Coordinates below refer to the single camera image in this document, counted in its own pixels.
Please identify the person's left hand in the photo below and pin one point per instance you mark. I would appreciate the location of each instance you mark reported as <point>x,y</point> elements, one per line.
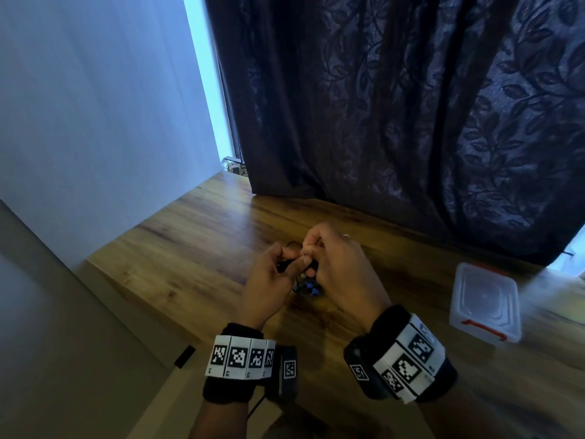
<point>267,290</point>

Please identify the person's right hand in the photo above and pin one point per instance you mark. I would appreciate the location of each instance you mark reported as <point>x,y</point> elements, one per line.
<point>349,278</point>

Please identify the right wristband with marker tags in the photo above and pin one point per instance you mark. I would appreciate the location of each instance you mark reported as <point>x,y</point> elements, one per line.
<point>413,356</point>

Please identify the left wristband with marker tags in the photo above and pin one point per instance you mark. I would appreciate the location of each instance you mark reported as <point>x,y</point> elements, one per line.
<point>240,358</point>

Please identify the white window frame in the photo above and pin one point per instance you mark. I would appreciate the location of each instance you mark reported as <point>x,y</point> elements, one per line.
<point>212,77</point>

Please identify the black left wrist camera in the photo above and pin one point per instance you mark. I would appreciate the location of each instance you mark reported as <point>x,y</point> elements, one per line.
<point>285,372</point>

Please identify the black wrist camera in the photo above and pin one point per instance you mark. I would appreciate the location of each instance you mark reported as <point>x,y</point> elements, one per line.
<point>285,372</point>
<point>361,370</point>

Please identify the dark leaf-patterned curtain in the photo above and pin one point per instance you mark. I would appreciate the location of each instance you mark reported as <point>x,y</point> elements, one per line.
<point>411,114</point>

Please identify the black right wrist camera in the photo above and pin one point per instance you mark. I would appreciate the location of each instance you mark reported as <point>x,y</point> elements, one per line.
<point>361,370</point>

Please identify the small black desk fitting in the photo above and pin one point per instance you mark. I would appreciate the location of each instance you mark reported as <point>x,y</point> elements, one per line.
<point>184,357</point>

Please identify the wristband with marker tags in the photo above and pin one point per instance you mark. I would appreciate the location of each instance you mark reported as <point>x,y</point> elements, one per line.
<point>240,358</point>
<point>413,356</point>

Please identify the person's left forearm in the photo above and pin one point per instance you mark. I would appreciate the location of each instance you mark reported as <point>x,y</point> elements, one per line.
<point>217,422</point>

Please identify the person's right forearm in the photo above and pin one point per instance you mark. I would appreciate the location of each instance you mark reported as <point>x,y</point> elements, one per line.
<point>457,416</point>

